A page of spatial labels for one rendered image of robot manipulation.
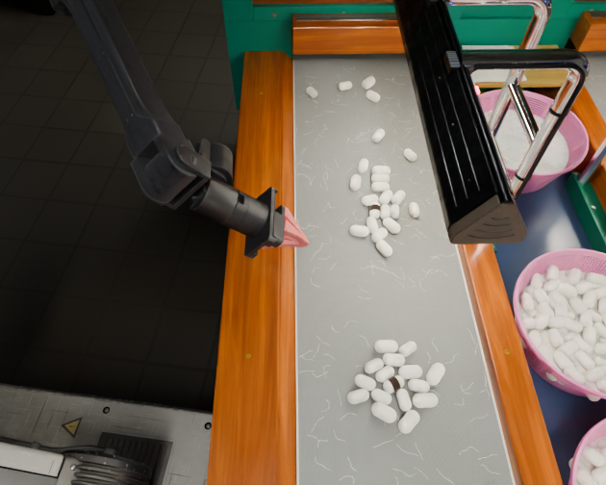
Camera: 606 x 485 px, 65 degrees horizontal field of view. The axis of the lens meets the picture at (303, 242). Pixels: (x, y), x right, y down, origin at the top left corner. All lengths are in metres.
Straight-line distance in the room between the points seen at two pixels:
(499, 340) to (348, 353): 0.24
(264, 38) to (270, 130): 0.29
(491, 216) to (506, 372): 0.35
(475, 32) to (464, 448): 0.95
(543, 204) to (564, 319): 0.32
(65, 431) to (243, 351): 0.48
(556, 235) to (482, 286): 0.29
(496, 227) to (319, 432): 0.40
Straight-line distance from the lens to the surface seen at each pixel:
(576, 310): 0.94
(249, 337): 0.77
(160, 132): 0.67
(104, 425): 1.10
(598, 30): 1.37
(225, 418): 0.73
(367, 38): 1.20
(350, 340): 0.79
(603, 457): 0.85
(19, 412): 1.18
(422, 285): 0.86
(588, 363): 0.89
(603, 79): 1.43
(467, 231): 0.52
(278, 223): 0.71
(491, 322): 0.83
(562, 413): 0.92
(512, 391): 0.80
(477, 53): 0.66
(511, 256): 1.03
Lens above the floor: 1.47
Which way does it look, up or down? 55 degrees down
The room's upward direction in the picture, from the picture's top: straight up
